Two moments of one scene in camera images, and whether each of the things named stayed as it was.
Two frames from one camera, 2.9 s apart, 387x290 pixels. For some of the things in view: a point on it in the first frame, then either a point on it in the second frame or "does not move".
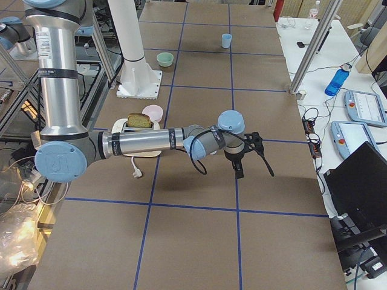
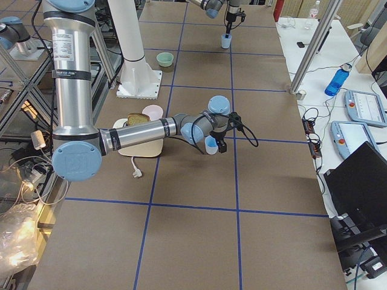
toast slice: x=138 y=120 does not move
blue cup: x=227 y=39 does not move
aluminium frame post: x=332 y=10 does not move
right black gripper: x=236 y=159 -> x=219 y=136
